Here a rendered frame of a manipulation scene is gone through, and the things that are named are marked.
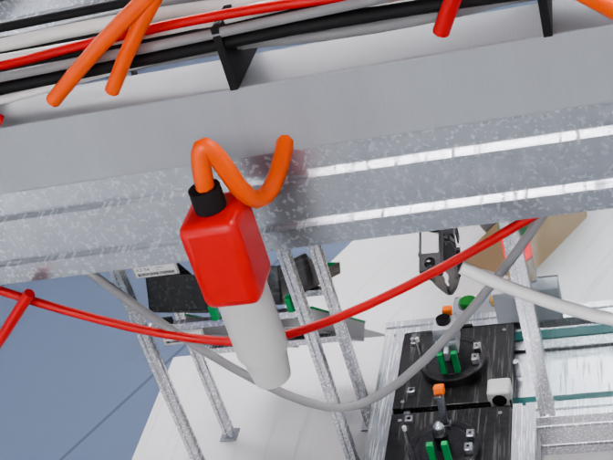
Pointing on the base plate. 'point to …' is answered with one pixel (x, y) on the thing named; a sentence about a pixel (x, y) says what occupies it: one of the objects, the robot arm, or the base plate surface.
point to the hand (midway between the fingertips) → (449, 291)
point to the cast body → (444, 332)
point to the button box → (477, 309)
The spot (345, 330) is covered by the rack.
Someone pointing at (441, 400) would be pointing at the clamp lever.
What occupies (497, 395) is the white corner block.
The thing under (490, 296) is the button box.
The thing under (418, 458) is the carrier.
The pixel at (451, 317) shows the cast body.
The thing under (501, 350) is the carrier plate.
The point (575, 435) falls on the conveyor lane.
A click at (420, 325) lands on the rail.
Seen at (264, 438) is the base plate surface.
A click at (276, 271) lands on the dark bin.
